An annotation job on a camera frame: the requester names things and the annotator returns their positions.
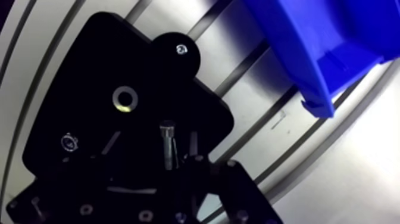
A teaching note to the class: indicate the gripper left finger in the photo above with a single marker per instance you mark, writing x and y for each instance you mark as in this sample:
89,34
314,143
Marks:
78,200

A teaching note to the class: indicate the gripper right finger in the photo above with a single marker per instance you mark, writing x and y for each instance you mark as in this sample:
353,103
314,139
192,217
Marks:
237,190

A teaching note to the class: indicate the steel bolt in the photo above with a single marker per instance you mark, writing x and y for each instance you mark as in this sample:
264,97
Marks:
167,144

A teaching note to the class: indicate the black tray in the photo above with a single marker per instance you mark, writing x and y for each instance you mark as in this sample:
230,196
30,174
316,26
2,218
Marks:
100,68

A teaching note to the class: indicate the blue bin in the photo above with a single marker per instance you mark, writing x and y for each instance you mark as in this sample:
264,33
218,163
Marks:
315,40

